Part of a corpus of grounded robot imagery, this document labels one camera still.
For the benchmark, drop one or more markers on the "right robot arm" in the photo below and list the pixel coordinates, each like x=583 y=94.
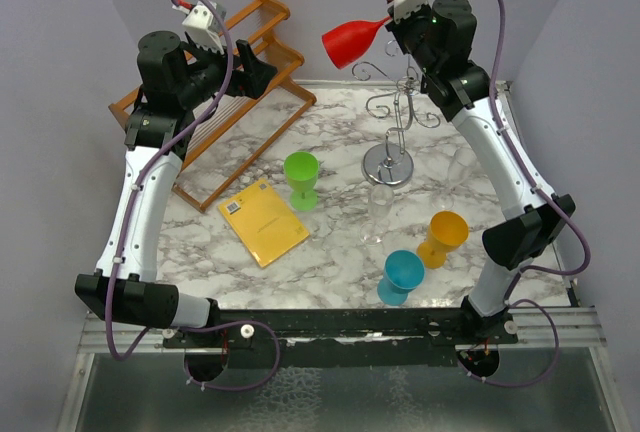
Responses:
x=438 y=35

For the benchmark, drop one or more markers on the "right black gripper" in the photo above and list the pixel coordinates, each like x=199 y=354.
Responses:
x=396 y=27

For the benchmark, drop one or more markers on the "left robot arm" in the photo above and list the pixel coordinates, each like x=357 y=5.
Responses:
x=123 y=287

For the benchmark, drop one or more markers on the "blue plastic wine glass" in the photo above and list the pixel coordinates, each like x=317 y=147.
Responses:
x=403 y=272

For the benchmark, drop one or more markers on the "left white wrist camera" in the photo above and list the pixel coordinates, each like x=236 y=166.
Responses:
x=201 y=26

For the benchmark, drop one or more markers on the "clear champagne flute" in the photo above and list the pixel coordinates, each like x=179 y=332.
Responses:
x=461 y=166
x=380 y=201

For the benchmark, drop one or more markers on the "yellow book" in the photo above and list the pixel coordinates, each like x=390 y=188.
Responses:
x=263 y=222

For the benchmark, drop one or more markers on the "red plastic wine glass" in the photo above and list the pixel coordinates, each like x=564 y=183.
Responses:
x=346 y=43

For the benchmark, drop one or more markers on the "green plastic wine glass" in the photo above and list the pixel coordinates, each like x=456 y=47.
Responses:
x=301 y=171

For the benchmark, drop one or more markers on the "wooden shelf rack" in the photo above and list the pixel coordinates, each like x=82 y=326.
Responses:
x=158 y=110

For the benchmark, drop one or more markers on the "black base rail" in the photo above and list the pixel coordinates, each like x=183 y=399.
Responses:
x=327 y=338

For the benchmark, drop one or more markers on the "chrome wine glass rack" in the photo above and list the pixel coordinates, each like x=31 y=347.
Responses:
x=389 y=163

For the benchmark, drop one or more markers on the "orange plastic wine glass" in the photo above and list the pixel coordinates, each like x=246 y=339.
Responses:
x=446 y=232

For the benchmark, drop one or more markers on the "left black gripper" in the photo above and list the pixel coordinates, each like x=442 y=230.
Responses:
x=255 y=75

